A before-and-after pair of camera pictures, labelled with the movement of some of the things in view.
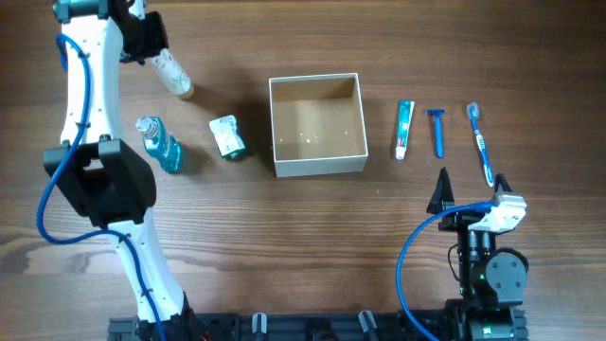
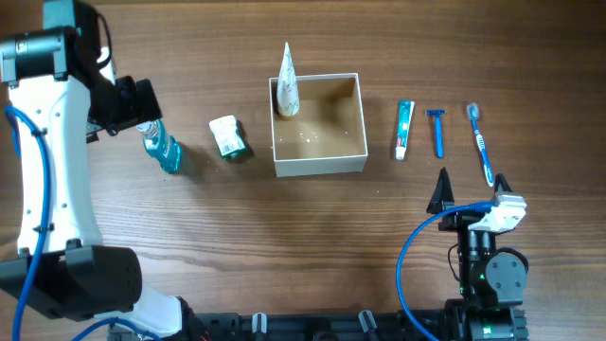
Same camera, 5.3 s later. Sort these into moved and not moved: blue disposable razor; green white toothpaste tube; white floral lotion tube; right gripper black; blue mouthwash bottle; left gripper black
Moved: white floral lotion tube; left gripper black
Not moved: blue disposable razor; green white toothpaste tube; right gripper black; blue mouthwash bottle
